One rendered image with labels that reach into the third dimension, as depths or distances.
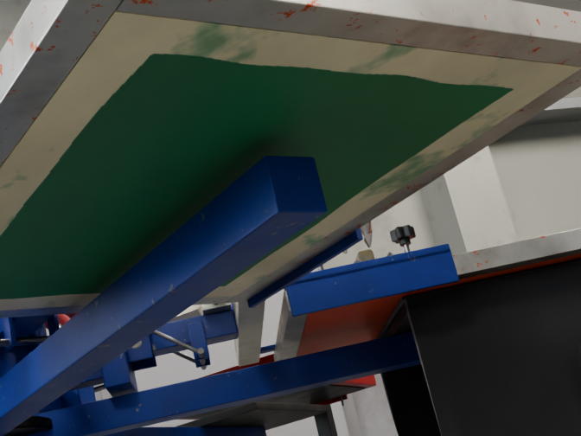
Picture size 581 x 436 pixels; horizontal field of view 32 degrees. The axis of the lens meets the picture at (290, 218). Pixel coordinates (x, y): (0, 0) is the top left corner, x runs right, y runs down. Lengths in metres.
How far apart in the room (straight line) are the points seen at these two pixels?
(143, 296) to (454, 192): 3.92
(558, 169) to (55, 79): 5.06
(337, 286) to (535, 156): 4.04
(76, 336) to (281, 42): 0.67
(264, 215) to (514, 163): 4.70
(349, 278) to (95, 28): 1.07
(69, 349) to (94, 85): 0.64
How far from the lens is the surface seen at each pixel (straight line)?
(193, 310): 2.37
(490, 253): 1.81
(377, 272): 1.75
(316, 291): 1.73
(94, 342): 1.32
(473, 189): 5.08
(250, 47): 0.81
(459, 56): 0.93
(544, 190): 5.64
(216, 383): 1.97
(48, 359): 1.47
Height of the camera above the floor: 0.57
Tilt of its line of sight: 18 degrees up
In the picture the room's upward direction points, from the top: 14 degrees counter-clockwise
